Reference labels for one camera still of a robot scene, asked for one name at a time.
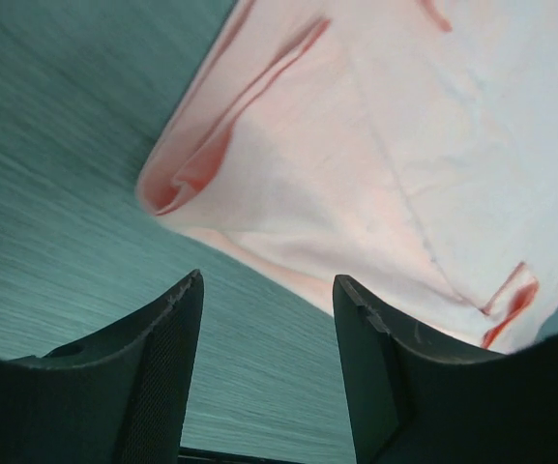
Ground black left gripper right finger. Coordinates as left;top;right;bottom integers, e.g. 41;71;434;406
333;275;558;464

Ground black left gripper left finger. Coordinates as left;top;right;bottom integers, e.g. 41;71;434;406
0;271;204;463

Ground salmon pink t-shirt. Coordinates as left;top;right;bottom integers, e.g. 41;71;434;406
136;1;558;353

